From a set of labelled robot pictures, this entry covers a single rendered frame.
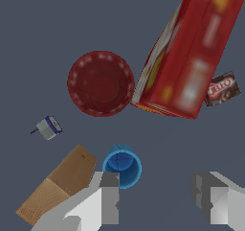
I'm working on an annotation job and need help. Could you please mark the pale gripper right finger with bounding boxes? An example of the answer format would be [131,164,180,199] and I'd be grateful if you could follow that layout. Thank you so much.
[190,171,245,231]

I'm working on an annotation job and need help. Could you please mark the small white blue marker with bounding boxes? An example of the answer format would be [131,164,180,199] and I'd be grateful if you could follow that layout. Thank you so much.
[30,115,63,141]

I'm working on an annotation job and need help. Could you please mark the blue cup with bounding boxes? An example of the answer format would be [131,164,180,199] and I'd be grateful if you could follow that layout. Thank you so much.
[101,143,143,190]

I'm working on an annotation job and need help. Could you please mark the brown jello pudding box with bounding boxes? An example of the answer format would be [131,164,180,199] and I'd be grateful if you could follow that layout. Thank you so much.
[204,70,242,107]

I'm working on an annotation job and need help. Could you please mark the wooden block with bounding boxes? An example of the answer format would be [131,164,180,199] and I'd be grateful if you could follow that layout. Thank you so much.
[15,144,98,227]

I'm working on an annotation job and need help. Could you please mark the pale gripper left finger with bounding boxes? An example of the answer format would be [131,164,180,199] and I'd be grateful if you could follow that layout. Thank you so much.
[31,171,121,231]

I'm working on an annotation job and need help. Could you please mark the dark red bowl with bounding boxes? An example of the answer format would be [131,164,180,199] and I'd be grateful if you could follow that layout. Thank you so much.
[67,50,136,118]

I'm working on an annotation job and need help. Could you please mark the large red cracker box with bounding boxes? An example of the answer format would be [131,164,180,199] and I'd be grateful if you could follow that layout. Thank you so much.
[130,0,245,120]

